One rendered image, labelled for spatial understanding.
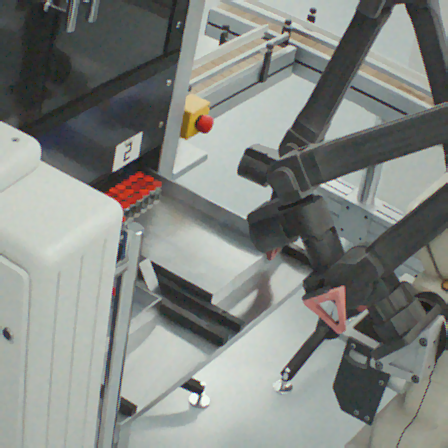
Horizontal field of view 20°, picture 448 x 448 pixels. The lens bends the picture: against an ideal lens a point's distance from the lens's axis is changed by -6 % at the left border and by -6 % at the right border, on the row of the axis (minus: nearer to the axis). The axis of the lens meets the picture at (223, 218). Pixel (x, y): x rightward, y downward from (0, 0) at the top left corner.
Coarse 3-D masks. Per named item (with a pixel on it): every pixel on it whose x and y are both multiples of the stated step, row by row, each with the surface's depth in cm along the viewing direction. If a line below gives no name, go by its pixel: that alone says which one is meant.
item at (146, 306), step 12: (144, 300) 244; (156, 300) 241; (132, 312) 242; (144, 312) 238; (156, 312) 242; (108, 324) 238; (132, 324) 236; (144, 324) 240; (108, 336) 230; (108, 348) 231
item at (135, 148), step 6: (132, 138) 261; (138, 138) 263; (120, 144) 258; (126, 144) 260; (138, 144) 264; (120, 150) 259; (126, 150) 261; (132, 150) 263; (138, 150) 265; (120, 156) 260; (126, 156) 262; (132, 156) 264; (138, 156) 266; (114, 162) 259; (120, 162) 261; (126, 162) 263; (114, 168) 260
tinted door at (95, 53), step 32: (64, 0) 217; (128, 0) 236; (160, 0) 246; (64, 32) 223; (96, 32) 232; (128, 32) 242; (160, 32) 252; (64, 64) 228; (96, 64) 238; (128, 64) 248; (64, 96) 233
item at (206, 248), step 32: (192, 192) 273; (160, 224) 267; (192, 224) 269; (224, 224) 271; (160, 256) 258; (192, 256) 260; (224, 256) 262; (256, 256) 264; (192, 288) 248; (224, 288) 249
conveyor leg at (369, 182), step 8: (376, 120) 337; (384, 120) 335; (368, 168) 345; (376, 168) 344; (368, 176) 346; (376, 176) 345; (360, 184) 349; (368, 184) 347; (376, 184) 347; (360, 192) 349; (368, 192) 348; (360, 200) 350; (368, 200) 349; (344, 248) 360; (328, 304) 371; (328, 312) 372; (336, 312) 371; (336, 320) 372
